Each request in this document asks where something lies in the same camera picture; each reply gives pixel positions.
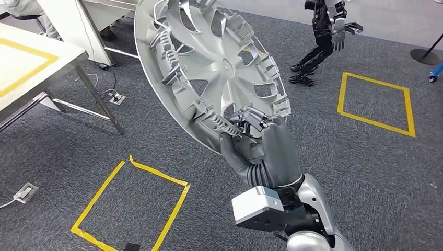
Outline black stool with chrome base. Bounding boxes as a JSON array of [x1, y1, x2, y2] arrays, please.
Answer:
[[12, 14, 48, 36]]

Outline steel table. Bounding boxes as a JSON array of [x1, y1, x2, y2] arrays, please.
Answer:
[[0, 22, 124, 136]]

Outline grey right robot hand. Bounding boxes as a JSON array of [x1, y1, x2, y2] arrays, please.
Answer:
[[219, 105, 305, 190]]

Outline yellow floor tape square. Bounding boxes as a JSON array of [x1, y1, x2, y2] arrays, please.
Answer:
[[337, 72, 416, 138], [70, 155, 191, 251]]

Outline person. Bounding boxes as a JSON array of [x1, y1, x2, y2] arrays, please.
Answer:
[[0, 0, 61, 39]]

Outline black stanchion with round base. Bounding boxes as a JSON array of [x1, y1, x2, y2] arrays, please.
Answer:
[[410, 32, 443, 66]]

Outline yellow table tape marking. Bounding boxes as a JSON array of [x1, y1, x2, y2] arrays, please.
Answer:
[[0, 38, 60, 98]]

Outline thin black hanging cable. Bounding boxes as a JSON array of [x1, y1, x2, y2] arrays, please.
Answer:
[[75, 0, 104, 66]]

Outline grey wheel hubcap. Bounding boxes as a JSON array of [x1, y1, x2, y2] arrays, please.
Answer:
[[134, 0, 292, 155]]

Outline black floor cable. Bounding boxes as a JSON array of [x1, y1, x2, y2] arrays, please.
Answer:
[[99, 69, 121, 101]]

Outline white desk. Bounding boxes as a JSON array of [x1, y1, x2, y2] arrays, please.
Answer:
[[36, 0, 139, 66]]

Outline black stand with ribbed feet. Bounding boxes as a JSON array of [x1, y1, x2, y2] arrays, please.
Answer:
[[290, 0, 364, 87]]

